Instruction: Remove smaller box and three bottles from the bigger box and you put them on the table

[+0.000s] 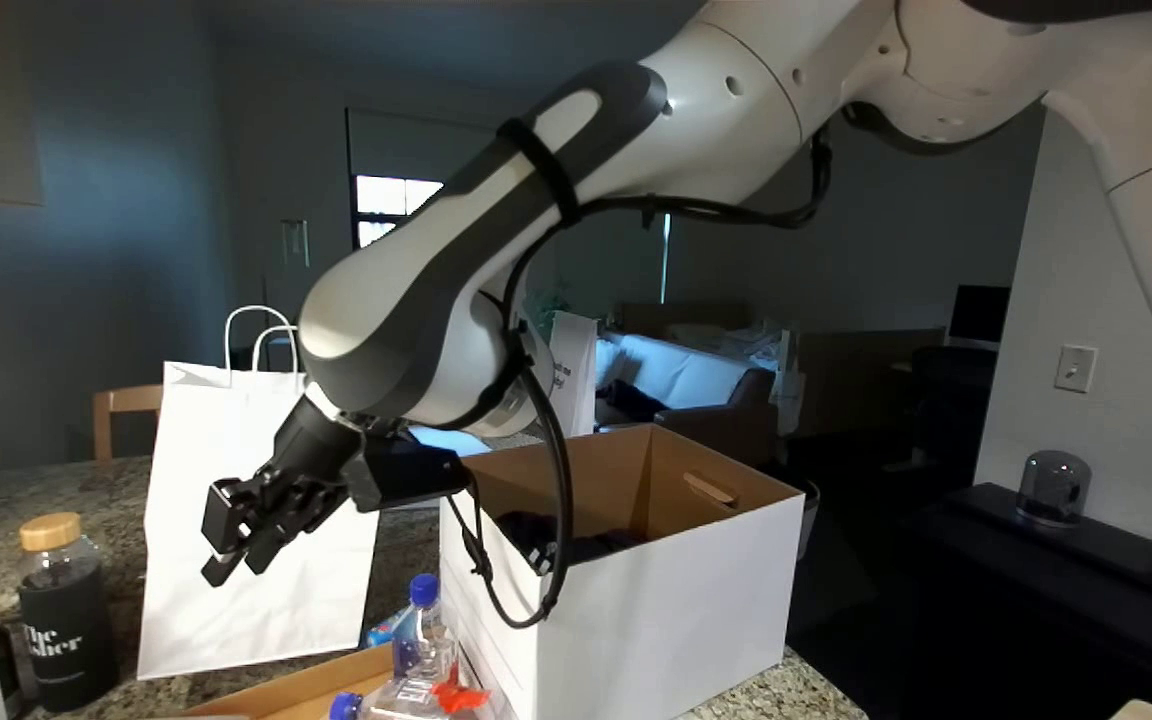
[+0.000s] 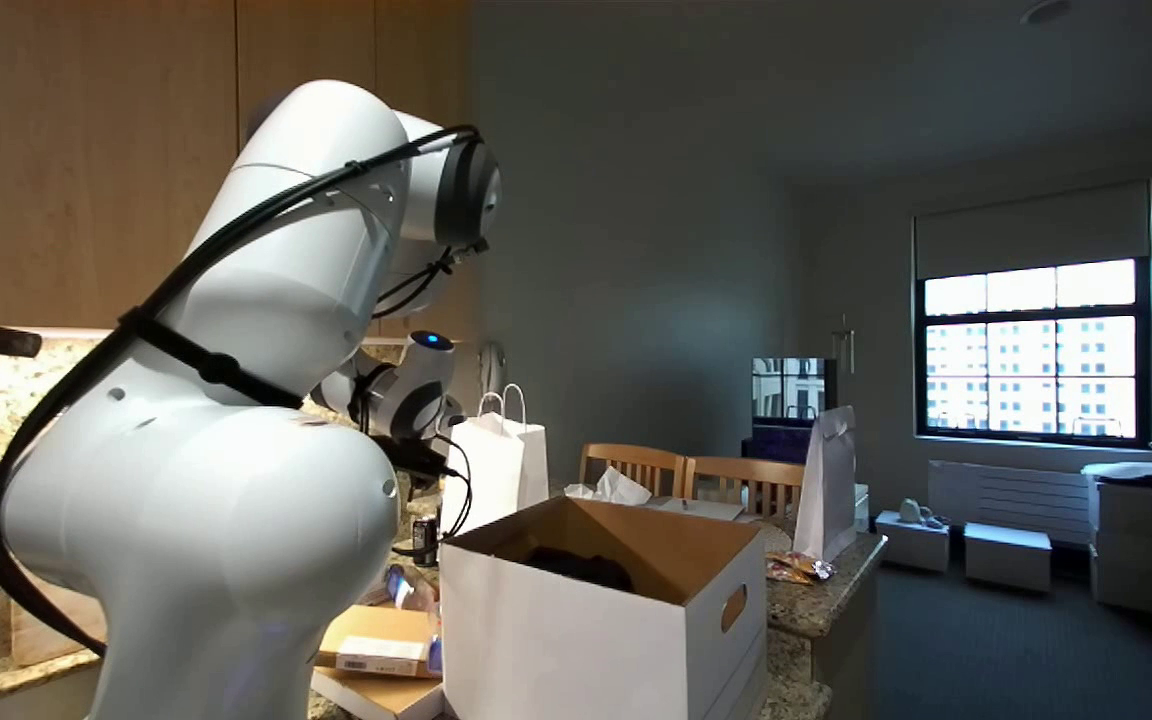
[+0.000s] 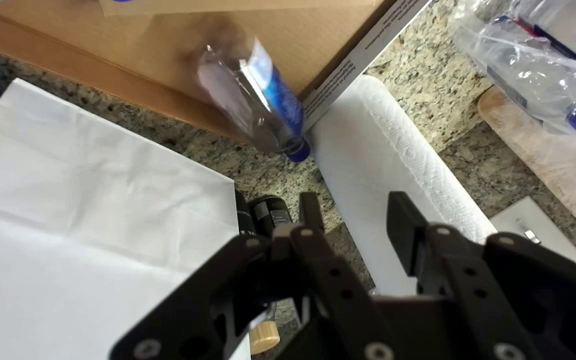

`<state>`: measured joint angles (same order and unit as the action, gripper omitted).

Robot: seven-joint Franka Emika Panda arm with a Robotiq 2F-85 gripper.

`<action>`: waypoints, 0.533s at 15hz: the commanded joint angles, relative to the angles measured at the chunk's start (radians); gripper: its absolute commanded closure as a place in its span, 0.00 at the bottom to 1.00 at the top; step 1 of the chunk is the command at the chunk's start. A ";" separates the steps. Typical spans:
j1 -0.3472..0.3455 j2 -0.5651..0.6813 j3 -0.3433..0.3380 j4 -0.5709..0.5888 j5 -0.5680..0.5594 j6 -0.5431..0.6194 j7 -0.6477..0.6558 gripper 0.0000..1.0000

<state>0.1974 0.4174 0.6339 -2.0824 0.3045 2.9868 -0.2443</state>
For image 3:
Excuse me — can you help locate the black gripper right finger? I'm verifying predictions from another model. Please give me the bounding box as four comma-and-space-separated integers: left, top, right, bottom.
386, 191, 576, 360

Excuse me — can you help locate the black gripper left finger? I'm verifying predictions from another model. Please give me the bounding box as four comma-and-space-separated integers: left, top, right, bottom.
108, 191, 398, 360

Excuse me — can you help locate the clear bottle blue cap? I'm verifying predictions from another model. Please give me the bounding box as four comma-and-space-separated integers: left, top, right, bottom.
196, 39, 314, 165

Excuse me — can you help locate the dark jar wooden lid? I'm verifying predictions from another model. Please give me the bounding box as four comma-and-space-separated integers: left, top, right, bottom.
247, 318, 285, 356

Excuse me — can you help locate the grey metal plate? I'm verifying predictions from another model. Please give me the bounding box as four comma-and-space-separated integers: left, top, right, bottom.
488, 195, 576, 268

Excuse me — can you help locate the wooden cutting board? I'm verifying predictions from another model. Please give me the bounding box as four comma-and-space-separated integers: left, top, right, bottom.
477, 86, 576, 252

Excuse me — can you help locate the white paper bag with handles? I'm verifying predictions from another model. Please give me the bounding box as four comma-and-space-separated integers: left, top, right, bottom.
0, 78, 241, 360

